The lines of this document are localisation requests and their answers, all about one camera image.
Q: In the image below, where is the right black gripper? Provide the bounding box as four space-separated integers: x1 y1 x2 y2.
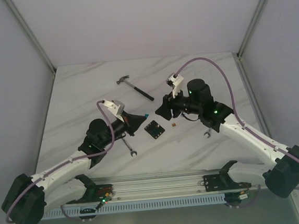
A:
153 84 202 122

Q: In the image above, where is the black fuse box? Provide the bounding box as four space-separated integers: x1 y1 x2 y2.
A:
144 120 165 139

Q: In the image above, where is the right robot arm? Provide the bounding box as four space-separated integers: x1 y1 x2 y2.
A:
156 79 299 198

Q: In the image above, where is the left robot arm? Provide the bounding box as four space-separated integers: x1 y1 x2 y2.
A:
1 112 147 224

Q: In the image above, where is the silver wrench centre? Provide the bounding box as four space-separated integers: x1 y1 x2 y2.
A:
122 137 137 157

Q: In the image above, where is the silver wrench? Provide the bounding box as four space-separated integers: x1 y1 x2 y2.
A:
122 137 137 157
204 129 212 138

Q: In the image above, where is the silver wrench right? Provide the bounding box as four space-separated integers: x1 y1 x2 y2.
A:
204 129 212 138

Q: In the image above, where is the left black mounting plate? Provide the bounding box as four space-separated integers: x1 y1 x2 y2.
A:
67 184 113 204

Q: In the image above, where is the black mounting plate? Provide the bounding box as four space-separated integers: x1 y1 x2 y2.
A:
67 184 113 204
202 174 252 192

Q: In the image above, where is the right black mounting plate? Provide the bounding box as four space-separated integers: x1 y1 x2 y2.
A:
202 174 252 192

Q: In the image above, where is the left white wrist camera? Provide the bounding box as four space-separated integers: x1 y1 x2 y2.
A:
103 100 125 121

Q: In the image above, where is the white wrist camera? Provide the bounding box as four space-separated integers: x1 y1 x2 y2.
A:
166 73 184 98
103 100 125 121

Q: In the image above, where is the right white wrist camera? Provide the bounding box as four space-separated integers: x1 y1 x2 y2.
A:
166 73 184 98

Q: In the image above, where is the claw hammer black handle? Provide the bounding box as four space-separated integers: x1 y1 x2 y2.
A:
116 75 154 101

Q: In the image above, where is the aluminium rail base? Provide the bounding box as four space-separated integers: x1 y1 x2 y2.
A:
92 169 249 203

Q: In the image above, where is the grey slotted cable duct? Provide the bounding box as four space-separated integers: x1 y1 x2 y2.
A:
40 189 262 221

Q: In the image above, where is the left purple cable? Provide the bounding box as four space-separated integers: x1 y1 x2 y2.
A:
0 99 122 224

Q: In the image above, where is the right aluminium frame post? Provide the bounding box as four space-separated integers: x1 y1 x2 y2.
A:
237 0 268 59

